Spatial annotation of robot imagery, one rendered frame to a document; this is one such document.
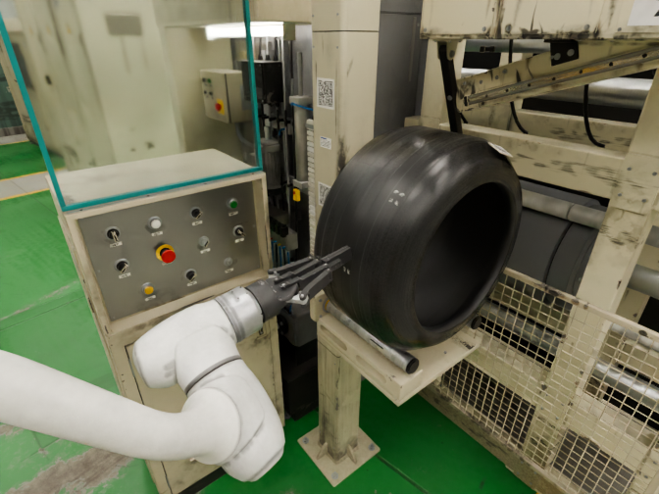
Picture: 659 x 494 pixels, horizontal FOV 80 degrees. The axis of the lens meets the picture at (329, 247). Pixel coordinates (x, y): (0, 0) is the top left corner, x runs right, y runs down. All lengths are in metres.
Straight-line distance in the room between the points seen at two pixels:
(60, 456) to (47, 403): 1.81
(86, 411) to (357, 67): 0.92
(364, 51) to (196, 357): 0.82
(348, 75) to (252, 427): 0.83
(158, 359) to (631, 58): 1.09
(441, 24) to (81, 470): 2.15
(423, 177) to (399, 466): 1.43
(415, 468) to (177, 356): 1.48
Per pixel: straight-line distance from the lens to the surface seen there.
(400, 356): 1.06
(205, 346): 0.67
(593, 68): 1.15
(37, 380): 0.50
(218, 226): 1.30
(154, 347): 0.68
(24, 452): 2.42
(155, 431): 0.55
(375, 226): 0.81
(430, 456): 2.03
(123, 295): 1.30
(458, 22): 1.16
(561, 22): 1.04
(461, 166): 0.87
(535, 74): 1.21
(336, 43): 1.08
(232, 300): 0.71
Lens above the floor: 1.64
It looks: 28 degrees down
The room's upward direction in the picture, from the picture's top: straight up
